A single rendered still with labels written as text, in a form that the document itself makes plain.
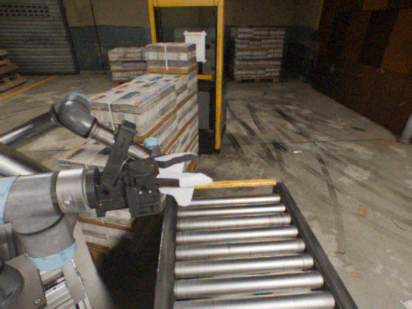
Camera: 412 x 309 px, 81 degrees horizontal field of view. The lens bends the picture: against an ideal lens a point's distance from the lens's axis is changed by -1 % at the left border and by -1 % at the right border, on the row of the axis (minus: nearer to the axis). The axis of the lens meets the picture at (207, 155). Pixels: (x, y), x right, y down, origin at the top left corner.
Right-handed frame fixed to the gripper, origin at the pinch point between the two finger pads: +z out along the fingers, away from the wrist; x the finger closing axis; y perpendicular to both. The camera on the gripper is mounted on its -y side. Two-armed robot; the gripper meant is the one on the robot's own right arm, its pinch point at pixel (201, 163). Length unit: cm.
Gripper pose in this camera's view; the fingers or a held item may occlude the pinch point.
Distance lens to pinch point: 46.3
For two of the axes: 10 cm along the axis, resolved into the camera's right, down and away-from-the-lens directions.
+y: 0.3, 9.3, 3.7
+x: 2.4, 3.5, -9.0
